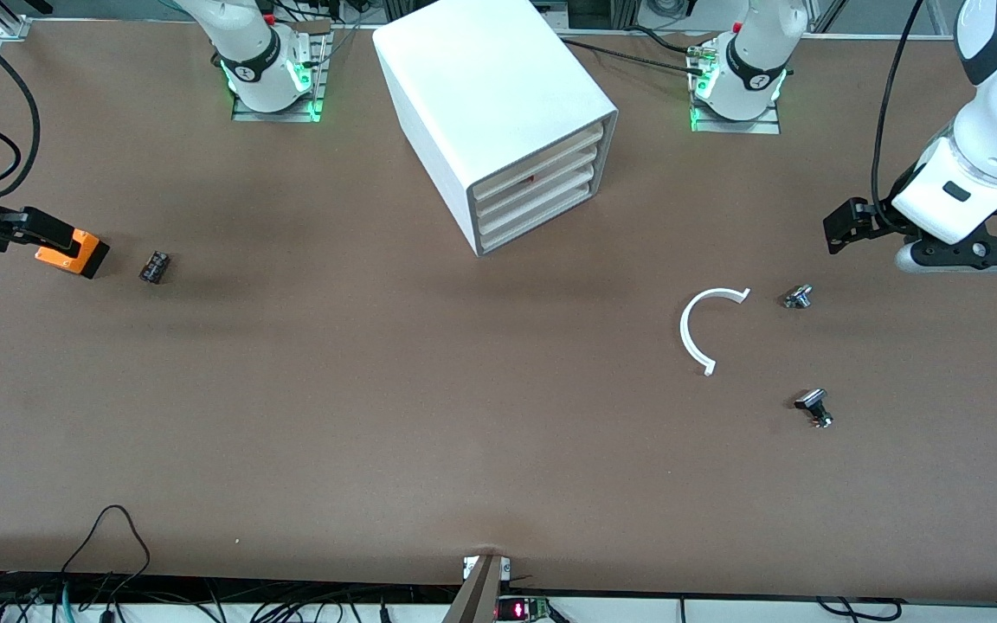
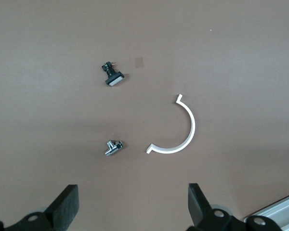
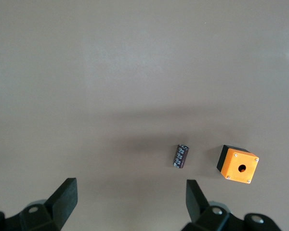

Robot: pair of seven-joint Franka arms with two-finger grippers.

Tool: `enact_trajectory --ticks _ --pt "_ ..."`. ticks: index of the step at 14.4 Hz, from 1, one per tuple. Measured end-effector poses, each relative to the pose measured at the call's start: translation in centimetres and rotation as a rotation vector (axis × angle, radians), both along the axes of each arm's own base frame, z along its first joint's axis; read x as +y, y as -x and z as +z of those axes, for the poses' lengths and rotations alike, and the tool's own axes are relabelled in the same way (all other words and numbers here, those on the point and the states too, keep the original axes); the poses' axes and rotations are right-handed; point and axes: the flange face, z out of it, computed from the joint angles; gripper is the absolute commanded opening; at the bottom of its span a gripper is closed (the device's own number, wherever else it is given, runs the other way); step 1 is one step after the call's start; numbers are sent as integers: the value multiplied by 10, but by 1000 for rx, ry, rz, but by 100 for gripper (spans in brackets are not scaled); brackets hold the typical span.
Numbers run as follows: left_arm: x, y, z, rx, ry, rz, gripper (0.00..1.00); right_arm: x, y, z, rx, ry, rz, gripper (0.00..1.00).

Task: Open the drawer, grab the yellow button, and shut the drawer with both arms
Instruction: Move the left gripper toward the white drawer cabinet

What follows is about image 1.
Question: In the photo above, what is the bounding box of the white plastic drawer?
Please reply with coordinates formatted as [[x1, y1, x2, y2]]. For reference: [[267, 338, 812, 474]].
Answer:
[[476, 162, 596, 236], [478, 180, 595, 252], [474, 143, 601, 221], [473, 123, 606, 205]]

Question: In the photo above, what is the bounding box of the orange black button box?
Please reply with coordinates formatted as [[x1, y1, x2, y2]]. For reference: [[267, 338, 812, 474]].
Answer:
[[34, 227, 111, 280]]

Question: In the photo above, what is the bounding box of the white drawer cabinet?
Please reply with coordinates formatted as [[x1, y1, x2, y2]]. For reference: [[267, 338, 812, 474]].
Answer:
[[372, 0, 620, 259]]

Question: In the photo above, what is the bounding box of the white curved plastic arc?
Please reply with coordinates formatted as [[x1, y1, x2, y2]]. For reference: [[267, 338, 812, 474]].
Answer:
[[679, 286, 752, 377]]

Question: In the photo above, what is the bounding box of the red LED display module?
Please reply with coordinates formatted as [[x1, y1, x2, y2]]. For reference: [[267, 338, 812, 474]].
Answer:
[[495, 595, 553, 623]]

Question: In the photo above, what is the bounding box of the black capped switch part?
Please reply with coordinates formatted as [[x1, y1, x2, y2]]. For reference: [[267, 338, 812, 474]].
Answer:
[[794, 389, 834, 429]]

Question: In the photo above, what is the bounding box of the black table cable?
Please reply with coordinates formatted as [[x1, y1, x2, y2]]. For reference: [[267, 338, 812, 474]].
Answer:
[[561, 38, 709, 67], [628, 24, 712, 55]]

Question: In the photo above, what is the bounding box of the black looped cable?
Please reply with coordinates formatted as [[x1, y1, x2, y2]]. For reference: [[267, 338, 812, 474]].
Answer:
[[60, 504, 152, 598]]

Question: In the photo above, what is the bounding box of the black floor cable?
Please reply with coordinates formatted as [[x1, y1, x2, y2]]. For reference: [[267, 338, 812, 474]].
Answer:
[[814, 595, 904, 623]]

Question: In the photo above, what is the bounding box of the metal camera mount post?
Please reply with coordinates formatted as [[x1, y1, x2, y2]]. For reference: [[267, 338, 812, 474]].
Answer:
[[441, 554, 513, 623]]

